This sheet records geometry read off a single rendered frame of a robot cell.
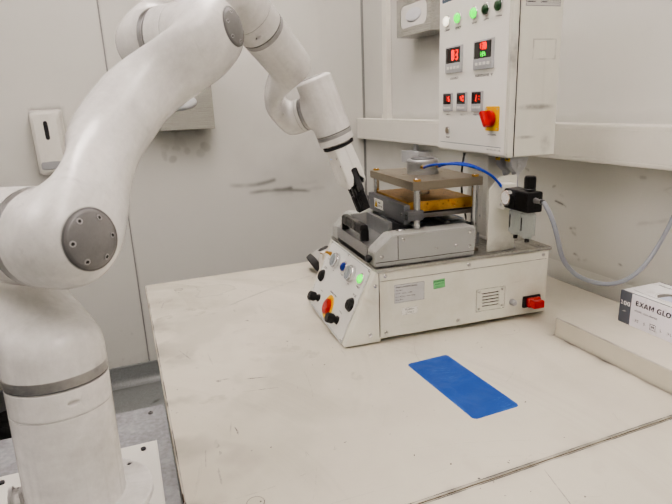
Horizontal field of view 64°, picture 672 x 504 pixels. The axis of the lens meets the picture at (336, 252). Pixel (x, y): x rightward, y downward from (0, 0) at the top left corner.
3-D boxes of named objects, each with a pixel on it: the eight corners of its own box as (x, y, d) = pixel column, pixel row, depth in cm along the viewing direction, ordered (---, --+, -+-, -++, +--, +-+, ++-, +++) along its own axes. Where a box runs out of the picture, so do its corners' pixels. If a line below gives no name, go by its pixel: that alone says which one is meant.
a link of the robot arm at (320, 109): (309, 143, 124) (345, 130, 120) (286, 87, 119) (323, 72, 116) (319, 133, 131) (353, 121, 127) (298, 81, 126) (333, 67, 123)
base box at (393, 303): (473, 276, 167) (474, 222, 163) (554, 319, 133) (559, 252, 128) (307, 300, 153) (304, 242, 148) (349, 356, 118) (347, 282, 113)
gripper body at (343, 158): (316, 145, 130) (333, 187, 134) (328, 148, 121) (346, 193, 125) (343, 133, 132) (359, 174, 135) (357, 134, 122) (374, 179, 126)
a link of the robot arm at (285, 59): (209, 68, 104) (289, 146, 129) (281, 36, 98) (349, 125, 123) (211, 33, 107) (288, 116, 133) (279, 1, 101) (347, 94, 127)
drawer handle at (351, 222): (348, 228, 141) (348, 213, 140) (369, 241, 127) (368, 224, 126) (341, 229, 140) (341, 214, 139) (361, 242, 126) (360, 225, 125)
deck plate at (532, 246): (475, 222, 163) (475, 219, 163) (551, 249, 131) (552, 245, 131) (331, 238, 150) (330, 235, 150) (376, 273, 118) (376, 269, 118)
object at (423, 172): (449, 195, 154) (450, 149, 151) (514, 215, 125) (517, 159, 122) (370, 203, 147) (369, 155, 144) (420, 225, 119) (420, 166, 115)
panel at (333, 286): (308, 301, 151) (333, 239, 148) (341, 344, 123) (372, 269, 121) (302, 299, 150) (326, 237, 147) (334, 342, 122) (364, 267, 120)
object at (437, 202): (433, 199, 149) (433, 165, 147) (476, 213, 129) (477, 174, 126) (375, 205, 144) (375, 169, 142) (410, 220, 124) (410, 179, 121)
